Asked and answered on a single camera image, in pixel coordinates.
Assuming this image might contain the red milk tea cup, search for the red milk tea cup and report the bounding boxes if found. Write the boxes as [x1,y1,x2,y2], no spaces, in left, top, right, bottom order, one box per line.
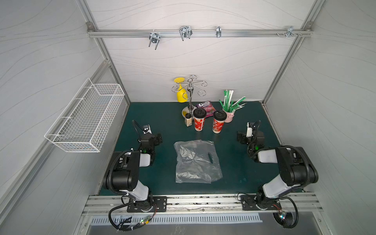
[193,108,207,131]
[212,110,227,134]

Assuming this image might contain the aluminium overhead rail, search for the aluminium overhead rail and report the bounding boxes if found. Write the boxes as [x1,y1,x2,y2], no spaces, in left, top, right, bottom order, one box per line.
[88,28,314,38]

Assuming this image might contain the white wire basket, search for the white wire basket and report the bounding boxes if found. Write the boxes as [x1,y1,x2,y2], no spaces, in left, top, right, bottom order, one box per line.
[45,78,124,153]

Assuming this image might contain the base cable bundle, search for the base cable bundle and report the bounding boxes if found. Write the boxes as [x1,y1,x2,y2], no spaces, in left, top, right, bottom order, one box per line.
[108,201,157,232]
[272,196,299,229]

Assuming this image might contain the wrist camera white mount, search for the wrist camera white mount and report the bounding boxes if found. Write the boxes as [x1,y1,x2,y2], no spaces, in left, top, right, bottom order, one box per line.
[142,124,152,135]
[246,122,254,138]

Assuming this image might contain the purple snack packet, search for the purple snack packet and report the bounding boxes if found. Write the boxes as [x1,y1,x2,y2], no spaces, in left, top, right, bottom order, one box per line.
[196,101,216,118]

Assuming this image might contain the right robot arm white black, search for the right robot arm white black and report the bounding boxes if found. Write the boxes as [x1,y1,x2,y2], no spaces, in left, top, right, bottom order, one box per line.
[237,131,319,210]

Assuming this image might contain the pink straw holder cup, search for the pink straw holder cup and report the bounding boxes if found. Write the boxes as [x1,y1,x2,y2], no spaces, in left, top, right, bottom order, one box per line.
[224,111,235,123]

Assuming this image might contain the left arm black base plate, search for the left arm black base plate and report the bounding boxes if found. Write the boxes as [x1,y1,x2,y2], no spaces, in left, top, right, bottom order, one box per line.
[127,196,167,213]

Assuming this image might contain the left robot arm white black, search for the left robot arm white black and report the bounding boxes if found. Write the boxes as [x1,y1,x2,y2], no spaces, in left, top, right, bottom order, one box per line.
[104,133,163,206]

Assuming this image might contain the right base cable bundle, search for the right base cable bundle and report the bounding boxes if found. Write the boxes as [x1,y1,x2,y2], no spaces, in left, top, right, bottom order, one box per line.
[272,196,299,229]

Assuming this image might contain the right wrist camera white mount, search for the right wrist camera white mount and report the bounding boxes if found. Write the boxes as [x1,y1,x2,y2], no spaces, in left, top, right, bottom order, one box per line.
[246,122,254,138]

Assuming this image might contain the metal cup hanging stand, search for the metal cup hanging stand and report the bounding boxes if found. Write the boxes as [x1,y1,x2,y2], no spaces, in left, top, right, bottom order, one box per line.
[182,75,208,117]

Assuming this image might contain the yellow plastic goblet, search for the yellow plastic goblet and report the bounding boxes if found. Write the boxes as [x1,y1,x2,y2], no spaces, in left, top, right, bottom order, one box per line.
[171,77,188,103]

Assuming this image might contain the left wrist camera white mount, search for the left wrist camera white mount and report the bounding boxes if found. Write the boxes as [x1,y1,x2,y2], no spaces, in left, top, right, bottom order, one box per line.
[142,124,152,135]

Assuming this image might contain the small beige milk tea bottle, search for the small beige milk tea bottle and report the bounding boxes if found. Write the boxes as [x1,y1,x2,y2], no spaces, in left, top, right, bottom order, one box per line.
[185,113,192,127]

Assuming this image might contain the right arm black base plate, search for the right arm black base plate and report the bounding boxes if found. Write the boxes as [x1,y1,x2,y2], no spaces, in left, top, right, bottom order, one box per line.
[238,194,281,211]

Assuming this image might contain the white vent strip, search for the white vent strip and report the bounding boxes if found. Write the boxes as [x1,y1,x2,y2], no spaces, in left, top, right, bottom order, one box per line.
[90,212,263,226]

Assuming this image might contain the left base cable bundle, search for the left base cable bundle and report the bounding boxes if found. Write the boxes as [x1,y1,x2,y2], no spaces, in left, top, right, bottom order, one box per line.
[108,201,157,232]

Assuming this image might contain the clear plastic carrier bag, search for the clear plastic carrier bag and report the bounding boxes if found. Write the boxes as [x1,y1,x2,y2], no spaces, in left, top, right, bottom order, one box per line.
[174,140,223,184]

